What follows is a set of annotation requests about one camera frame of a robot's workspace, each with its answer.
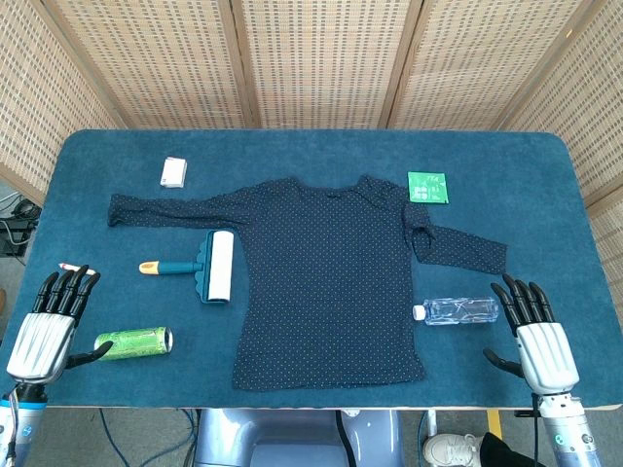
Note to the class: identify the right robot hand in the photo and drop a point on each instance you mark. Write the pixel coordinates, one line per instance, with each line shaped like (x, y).
(545, 348)

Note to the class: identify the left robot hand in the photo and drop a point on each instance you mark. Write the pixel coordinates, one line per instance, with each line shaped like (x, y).
(40, 340)

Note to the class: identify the blue white lint roller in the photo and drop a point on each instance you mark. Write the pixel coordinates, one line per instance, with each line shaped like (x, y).
(212, 267)

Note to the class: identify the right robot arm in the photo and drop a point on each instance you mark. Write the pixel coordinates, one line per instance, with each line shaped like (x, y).
(567, 430)

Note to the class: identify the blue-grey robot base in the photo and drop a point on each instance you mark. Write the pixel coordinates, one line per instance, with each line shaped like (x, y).
(299, 438)

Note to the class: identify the navy polka dot shirt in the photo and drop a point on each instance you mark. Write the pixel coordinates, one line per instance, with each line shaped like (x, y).
(326, 282)

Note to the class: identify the white red marker pen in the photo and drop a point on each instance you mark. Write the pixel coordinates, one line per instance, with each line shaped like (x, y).
(73, 268)

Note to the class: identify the clear plastic water bottle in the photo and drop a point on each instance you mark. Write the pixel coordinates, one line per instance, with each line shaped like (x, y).
(460, 311)

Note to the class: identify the green drink can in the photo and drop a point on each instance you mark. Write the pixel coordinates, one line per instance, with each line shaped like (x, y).
(135, 343)

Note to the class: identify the black cloth item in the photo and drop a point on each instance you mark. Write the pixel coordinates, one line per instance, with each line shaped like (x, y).
(508, 452)

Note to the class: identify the white sneaker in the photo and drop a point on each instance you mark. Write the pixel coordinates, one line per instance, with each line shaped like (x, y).
(450, 447)

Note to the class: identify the green square packet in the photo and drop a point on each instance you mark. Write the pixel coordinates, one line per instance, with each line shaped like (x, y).
(428, 187)

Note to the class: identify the small white box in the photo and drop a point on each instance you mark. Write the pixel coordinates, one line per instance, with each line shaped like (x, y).
(173, 172)

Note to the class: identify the blue table cloth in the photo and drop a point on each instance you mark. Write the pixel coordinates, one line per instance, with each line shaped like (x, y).
(311, 155)

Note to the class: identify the woven folding screen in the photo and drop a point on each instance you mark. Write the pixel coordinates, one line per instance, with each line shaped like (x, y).
(311, 63)

